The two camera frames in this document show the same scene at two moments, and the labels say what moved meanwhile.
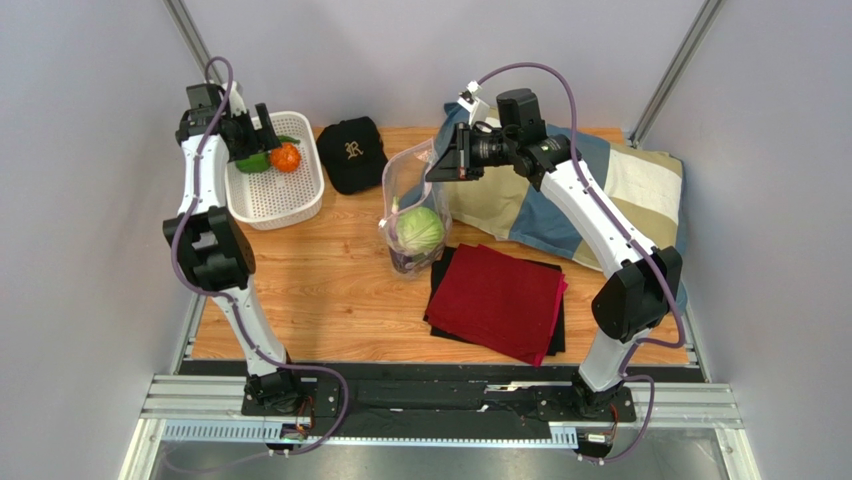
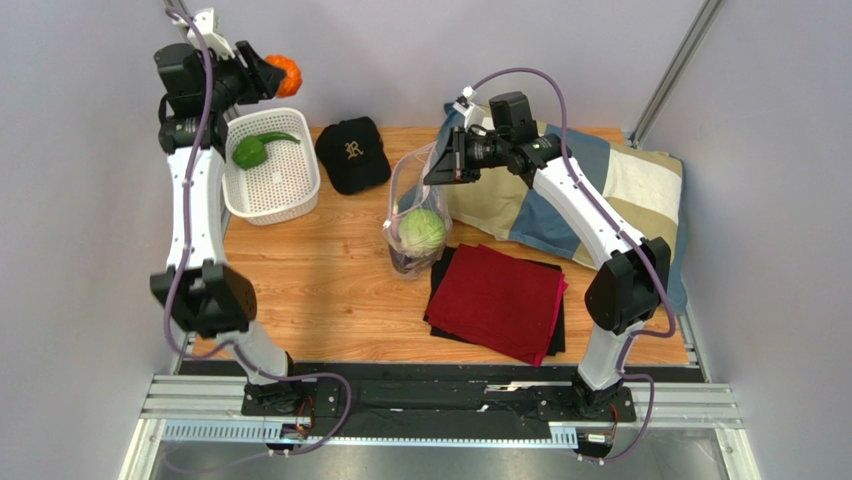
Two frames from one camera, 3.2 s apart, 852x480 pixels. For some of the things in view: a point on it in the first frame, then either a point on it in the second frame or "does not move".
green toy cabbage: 420,230 does not move
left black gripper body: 247,136 to 231,84
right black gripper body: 460,155 does not move
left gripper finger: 269,138 to 267,77
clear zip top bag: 417,215 does not move
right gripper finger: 450,166 does not move
